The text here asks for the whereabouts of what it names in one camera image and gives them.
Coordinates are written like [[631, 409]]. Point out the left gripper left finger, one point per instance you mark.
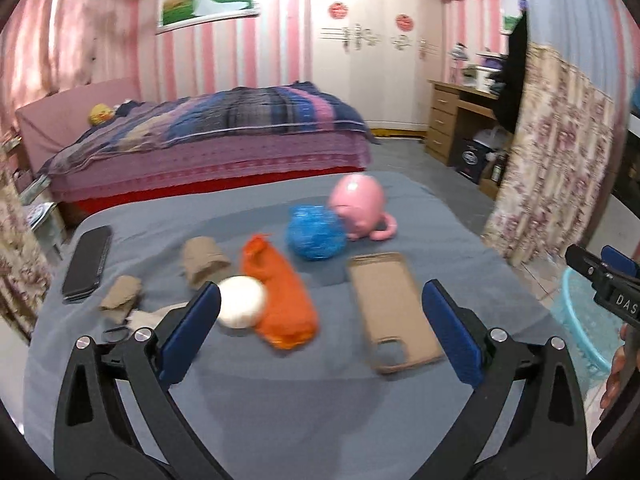
[[93, 436]]

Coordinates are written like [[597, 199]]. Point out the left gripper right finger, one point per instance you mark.
[[524, 418]]

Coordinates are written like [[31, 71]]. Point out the brown cardboard tube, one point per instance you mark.
[[204, 261]]

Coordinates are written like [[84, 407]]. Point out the blue plastic bag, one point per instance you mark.
[[315, 232]]

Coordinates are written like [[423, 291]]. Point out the person's right hand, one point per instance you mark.
[[612, 385]]

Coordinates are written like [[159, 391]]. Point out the light blue plastic basket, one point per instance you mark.
[[592, 333]]

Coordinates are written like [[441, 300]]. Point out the crumpled beige tissue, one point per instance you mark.
[[140, 319]]

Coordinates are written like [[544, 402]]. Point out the floral curtain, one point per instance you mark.
[[581, 65]]

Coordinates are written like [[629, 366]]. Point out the black smartphone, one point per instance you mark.
[[84, 274]]

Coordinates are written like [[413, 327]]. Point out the brown phone case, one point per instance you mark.
[[399, 335]]

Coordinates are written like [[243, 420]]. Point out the white round ball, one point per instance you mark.
[[243, 300]]

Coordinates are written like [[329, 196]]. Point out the black box under desk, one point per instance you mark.
[[473, 160]]

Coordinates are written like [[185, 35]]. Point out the grey blanket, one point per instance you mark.
[[321, 328]]

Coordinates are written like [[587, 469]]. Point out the wooden drawer desk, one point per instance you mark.
[[457, 114]]

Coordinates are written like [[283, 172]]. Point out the white printer on desk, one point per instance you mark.
[[478, 77]]

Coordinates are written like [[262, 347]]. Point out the pink ceramic mug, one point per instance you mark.
[[359, 202]]

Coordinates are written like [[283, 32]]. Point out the bed with plaid quilt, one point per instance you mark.
[[197, 144]]

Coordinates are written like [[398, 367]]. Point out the yellow plush toy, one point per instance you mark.
[[100, 114]]

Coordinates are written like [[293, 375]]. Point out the white wardrobe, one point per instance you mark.
[[381, 57]]

